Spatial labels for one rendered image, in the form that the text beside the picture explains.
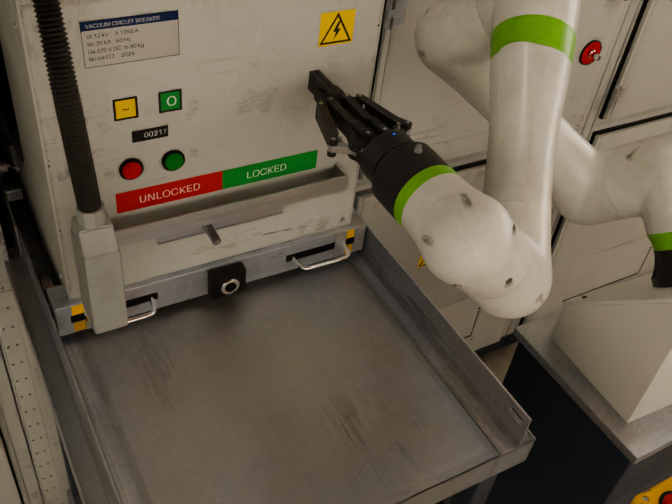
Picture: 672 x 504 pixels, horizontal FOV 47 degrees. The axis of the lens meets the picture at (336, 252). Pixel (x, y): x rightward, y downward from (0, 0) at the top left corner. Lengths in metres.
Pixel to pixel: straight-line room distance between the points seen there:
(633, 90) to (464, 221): 1.25
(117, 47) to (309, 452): 0.60
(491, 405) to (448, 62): 0.53
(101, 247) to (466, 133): 0.93
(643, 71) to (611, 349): 0.84
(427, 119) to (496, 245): 0.79
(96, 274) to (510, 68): 0.61
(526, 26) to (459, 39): 0.15
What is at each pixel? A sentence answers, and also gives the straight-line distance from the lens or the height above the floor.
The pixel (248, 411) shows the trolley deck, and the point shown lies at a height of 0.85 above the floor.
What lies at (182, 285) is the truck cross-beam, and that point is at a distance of 1.25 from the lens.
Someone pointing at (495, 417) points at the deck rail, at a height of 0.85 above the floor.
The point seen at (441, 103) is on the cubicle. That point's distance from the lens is 1.60.
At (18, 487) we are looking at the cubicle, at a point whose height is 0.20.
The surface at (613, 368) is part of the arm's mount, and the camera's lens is 1.40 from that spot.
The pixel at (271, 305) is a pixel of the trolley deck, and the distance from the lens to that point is 1.30.
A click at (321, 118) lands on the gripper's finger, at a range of 1.04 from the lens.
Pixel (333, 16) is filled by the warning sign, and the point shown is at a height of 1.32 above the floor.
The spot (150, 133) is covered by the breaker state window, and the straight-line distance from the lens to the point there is 1.07.
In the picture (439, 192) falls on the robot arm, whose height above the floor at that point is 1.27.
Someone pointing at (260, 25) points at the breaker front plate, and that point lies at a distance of 1.06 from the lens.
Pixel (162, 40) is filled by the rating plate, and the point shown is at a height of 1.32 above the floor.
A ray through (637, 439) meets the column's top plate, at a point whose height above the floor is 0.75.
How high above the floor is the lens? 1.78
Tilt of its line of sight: 41 degrees down
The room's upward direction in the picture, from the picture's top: 8 degrees clockwise
